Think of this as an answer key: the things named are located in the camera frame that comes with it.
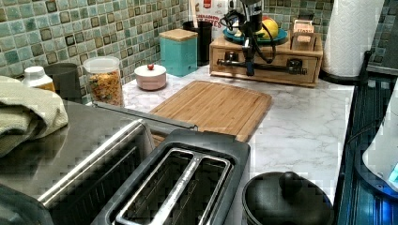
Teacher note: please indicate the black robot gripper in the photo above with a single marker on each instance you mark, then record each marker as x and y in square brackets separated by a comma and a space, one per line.
[249, 24]

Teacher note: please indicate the wooden drawer with black handle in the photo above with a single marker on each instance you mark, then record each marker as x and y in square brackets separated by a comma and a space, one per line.
[295, 68]

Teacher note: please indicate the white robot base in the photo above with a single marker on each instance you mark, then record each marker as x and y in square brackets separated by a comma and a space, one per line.
[378, 164]

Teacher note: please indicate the yellow red mango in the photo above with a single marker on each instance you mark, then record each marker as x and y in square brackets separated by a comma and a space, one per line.
[271, 30]

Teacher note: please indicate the teal plate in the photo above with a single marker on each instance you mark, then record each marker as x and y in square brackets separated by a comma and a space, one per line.
[279, 39]

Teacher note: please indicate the black utensil holder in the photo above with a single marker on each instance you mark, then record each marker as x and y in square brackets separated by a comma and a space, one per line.
[204, 31]

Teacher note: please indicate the white red cereal box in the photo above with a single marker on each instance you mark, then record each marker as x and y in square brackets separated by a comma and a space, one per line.
[212, 11]

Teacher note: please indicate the small brown packet box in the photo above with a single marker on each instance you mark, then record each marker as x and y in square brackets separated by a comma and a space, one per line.
[303, 30]

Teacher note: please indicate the teal canister with wooden lid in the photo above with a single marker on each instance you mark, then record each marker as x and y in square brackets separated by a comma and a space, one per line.
[179, 51]

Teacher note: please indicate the bamboo cutting board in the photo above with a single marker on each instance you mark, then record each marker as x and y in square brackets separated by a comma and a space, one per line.
[217, 107]

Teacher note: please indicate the pink ceramic lidded bowl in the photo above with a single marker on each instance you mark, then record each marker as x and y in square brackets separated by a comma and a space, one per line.
[150, 77]

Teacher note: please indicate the paper towel roll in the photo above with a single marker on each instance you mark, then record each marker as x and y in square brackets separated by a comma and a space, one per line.
[351, 32]

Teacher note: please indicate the black paper towel holder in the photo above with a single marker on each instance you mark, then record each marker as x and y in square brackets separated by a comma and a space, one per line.
[359, 75]

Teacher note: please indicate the black slot toaster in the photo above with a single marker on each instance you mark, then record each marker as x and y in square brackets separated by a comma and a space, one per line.
[191, 178]

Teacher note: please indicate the clear jar of cereal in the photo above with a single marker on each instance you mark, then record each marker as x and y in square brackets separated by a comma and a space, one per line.
[104, 80]

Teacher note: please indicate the black pot lid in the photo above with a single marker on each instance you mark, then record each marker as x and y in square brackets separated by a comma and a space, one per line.
[285, 198]

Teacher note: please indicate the dark grey cup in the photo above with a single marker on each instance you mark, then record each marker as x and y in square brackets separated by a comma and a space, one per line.
[66, 81]

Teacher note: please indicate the white capped bottle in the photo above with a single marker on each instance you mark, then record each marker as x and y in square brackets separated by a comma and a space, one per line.
[37, 78]

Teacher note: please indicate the beige folded towel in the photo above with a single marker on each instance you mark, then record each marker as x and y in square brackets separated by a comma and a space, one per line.
[27, 113]

